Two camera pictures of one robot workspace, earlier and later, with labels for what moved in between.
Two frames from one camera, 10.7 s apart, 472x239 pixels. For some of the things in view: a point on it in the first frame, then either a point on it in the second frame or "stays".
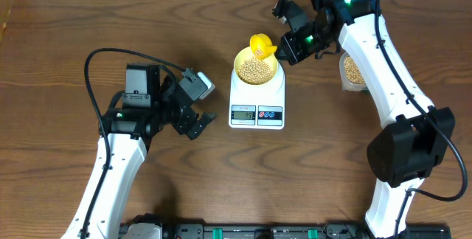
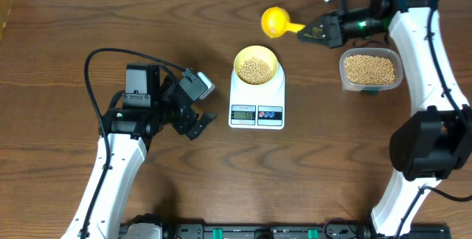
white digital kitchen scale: [257, 106] stays
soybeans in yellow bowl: [255, 71] stays
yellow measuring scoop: [261, 46] -> [276, 21]
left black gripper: [188, 122] stays
